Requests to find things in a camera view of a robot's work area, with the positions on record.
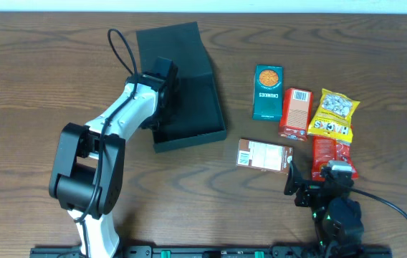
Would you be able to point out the brown white carton box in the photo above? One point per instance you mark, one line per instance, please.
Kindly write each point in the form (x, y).
(264, 156)

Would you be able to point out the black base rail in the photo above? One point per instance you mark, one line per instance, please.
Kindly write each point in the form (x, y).
(211, 252)

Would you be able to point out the dark green gift box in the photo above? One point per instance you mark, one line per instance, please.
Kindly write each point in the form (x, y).
(194, 115)

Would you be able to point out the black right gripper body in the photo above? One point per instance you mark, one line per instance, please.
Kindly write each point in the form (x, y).
(309, 198)

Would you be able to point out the teal Chunkies cookie box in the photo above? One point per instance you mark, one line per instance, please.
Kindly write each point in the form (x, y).
(268, 93)

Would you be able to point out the red orange snack box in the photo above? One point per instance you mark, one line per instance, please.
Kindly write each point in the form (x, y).
(296, 114)

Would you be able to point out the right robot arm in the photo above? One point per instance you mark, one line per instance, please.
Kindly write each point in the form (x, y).
(336, 217)

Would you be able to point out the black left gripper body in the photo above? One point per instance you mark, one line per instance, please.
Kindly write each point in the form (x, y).
(161, 117)

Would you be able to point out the red snack pouch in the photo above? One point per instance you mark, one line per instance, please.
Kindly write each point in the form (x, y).
(329, 149)

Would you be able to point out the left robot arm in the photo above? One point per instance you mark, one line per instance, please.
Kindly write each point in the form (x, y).
(87, 174)

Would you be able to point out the yellow Hacks candy bag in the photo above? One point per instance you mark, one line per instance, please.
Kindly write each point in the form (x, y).
(333, 117)

